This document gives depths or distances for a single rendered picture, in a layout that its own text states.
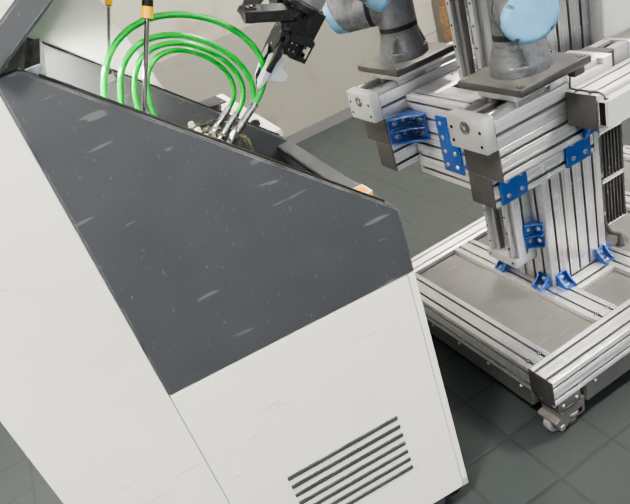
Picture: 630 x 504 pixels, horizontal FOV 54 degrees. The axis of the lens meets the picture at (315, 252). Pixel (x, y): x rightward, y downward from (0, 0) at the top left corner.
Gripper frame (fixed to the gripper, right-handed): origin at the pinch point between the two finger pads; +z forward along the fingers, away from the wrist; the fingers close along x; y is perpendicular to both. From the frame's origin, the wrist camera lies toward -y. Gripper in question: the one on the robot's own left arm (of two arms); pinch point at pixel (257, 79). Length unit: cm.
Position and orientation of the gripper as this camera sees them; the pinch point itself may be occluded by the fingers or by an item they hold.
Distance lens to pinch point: 149.5
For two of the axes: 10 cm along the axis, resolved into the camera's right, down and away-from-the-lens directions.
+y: 8.4, 2.4, 4.8
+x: -2.5, -6.2, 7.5
